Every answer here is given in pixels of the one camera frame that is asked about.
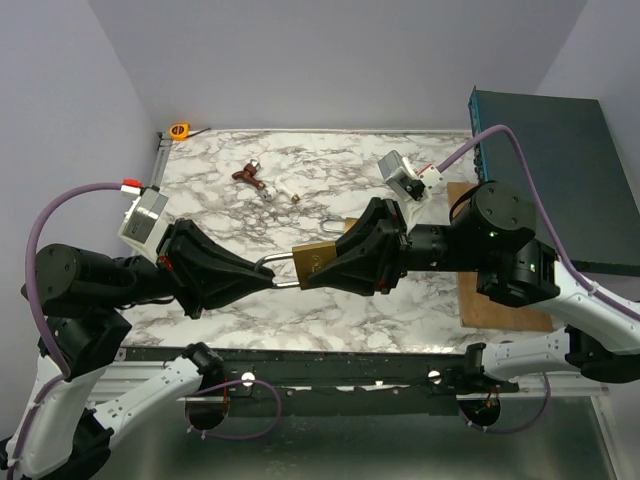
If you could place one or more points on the long-shackle brass padlock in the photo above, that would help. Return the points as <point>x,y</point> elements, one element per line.
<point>336,224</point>

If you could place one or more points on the wooden board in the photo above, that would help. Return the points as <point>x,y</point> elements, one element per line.
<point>480,305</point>

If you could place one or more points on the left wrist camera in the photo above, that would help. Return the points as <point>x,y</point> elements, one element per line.
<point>145,224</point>

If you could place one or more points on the blue network switch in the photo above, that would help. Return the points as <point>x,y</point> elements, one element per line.
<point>573,164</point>

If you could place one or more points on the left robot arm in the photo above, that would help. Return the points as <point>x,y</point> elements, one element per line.
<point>82,295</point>

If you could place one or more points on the brown plastic tap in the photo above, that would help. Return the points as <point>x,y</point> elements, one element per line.
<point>248,175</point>

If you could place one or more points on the small brass padlock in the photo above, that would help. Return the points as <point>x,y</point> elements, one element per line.
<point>307,259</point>

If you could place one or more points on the white plastic tap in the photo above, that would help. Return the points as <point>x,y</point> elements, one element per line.
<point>278,187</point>

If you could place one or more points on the black front rail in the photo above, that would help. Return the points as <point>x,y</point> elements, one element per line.
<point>330,384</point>

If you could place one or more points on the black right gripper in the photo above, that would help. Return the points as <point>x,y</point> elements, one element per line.
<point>367,270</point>

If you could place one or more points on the orange tape measure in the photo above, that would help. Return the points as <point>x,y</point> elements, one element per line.
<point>183,131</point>

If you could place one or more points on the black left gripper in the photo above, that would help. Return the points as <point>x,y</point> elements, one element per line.
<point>193,259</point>

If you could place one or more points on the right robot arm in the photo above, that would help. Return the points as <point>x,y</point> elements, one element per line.
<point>599,339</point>

